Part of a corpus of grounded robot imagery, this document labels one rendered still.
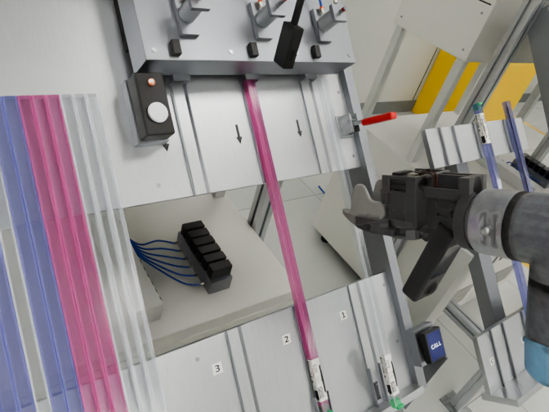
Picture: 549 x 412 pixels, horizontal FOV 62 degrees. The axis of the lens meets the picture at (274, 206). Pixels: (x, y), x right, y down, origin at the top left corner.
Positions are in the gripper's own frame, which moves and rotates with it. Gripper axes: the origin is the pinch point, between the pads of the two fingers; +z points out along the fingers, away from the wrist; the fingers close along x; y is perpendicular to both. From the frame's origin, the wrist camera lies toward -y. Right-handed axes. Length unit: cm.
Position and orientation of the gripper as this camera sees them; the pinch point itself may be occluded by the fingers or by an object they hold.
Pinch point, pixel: (354, 215)
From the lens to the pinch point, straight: 69.8
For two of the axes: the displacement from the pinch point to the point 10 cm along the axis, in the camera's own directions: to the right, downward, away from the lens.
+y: -0.7, -9.8, -1.9
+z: -5.9, -1.1, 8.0
